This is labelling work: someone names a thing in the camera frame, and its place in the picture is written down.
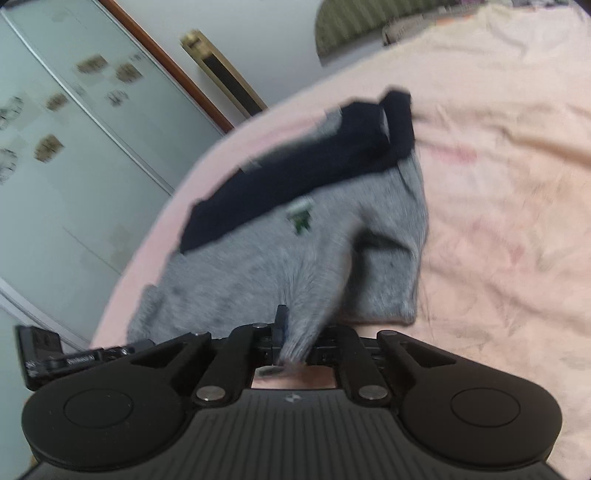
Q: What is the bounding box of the brown wooden door frame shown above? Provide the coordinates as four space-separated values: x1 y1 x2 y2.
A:
98 0 233 133

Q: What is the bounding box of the frosted glass wardrobe door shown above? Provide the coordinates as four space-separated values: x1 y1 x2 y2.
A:
1 1 222 348

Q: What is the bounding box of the olive quilted headboard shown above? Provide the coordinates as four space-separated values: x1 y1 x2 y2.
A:
315 0 468 65

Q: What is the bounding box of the pink bed sheet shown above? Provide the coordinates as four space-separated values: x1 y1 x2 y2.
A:
93 5 590 479

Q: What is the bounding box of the pile of clothes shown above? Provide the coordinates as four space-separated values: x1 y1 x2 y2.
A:
382 1 571 46

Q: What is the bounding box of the grey navy knit sweater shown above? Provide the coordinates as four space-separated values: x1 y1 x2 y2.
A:
126 90 428 364

